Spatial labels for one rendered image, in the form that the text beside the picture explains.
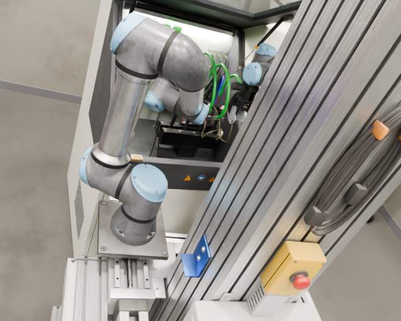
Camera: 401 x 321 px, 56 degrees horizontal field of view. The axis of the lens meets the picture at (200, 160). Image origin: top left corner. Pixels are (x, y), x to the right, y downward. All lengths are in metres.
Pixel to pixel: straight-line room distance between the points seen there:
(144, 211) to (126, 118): 0.29
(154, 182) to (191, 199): 0.85
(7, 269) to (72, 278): 1.20
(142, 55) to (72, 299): 0.71
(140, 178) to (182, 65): 0.36
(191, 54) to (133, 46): 0.14
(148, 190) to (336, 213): 0.53
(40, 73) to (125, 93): 2.72
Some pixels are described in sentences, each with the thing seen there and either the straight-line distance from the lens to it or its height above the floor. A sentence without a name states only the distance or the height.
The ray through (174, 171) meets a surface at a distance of 1.78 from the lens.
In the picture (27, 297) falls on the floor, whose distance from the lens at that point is 2.33.
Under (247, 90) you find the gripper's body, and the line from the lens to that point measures 1.54.
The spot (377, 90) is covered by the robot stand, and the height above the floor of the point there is 1.82.
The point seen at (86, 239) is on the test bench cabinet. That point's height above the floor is 0.42.
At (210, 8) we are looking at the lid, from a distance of 1.87.
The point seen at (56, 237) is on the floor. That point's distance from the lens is 2.57.
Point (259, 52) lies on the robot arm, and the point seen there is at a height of 1.57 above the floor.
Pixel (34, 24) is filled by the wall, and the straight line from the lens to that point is 3.54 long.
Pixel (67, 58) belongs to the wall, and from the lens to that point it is 3.62.
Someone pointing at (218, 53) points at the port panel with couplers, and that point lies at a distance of 2.14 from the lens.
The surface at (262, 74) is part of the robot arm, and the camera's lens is 1.32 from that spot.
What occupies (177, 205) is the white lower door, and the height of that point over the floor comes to 0.68.
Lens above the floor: 1.98
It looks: 34 degrees down
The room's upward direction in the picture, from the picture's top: 24 degrees clockwise
